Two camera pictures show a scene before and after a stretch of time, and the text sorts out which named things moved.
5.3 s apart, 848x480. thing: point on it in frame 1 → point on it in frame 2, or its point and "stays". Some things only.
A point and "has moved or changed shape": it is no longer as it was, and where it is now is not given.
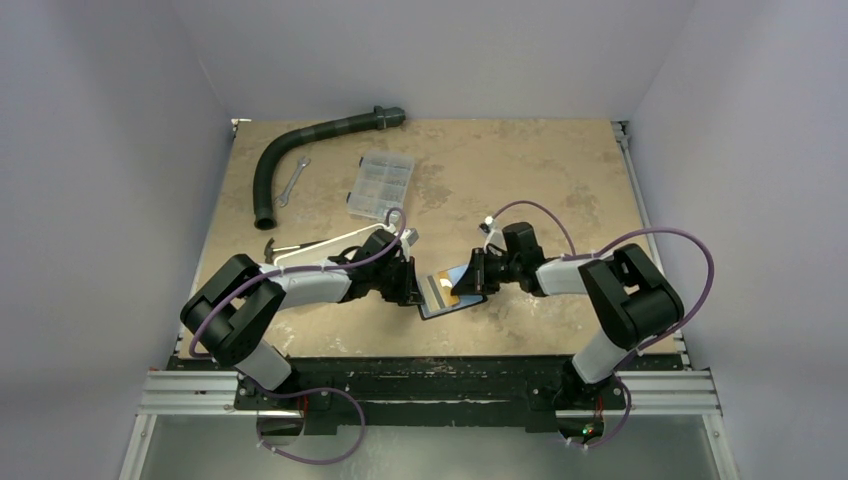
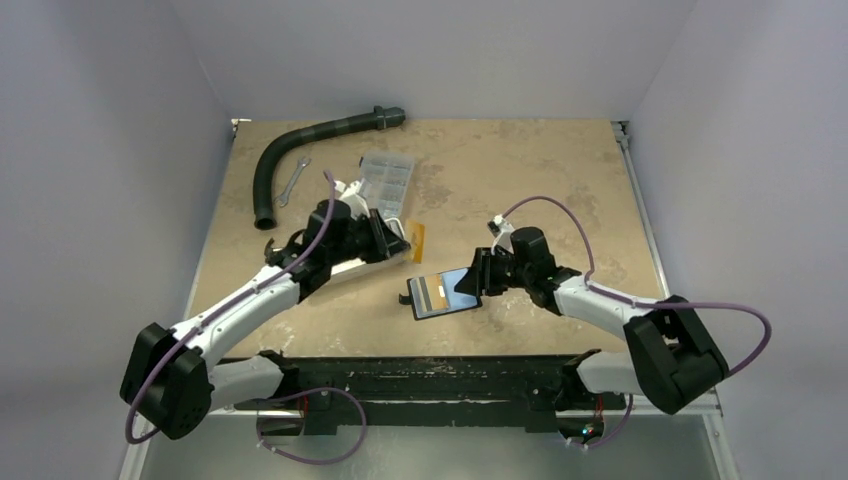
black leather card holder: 437,297 stays
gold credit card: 447,287 has moved or changed shape
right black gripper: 484,271 stays
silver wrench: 283,197 stays
